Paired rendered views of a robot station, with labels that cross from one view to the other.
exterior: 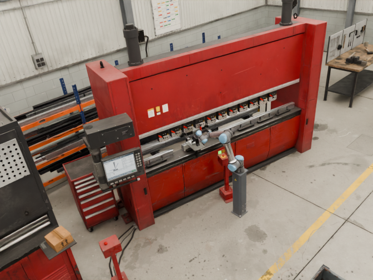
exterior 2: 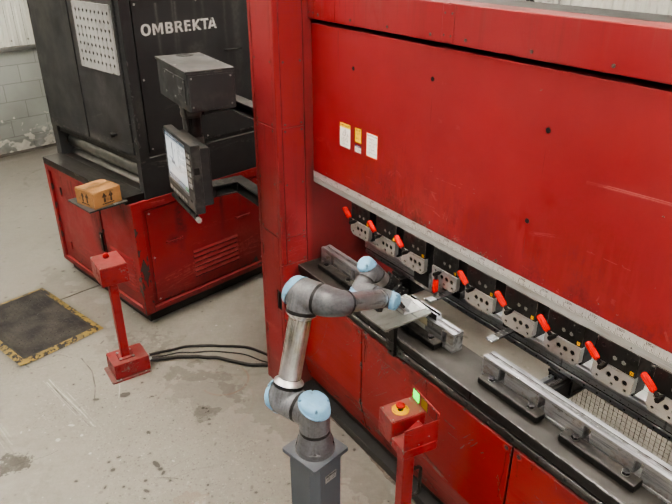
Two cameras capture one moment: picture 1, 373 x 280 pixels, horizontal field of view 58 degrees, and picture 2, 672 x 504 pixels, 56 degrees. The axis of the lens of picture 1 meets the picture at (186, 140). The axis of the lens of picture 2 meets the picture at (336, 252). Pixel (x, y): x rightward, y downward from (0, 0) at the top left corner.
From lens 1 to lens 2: 449 cm
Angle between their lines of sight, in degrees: 71
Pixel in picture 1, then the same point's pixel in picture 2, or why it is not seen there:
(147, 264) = (170, 395)
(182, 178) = (358, 370)
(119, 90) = (258, 16)
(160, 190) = (319, 342)
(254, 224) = not seen: outside the picture
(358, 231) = not seen: outside the picture
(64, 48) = not seen: outside the picture
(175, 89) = (398, 104)
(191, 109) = (427, 204)
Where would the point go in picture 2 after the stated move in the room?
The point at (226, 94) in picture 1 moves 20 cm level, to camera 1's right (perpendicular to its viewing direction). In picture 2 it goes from (546, 247) to (572, 274)
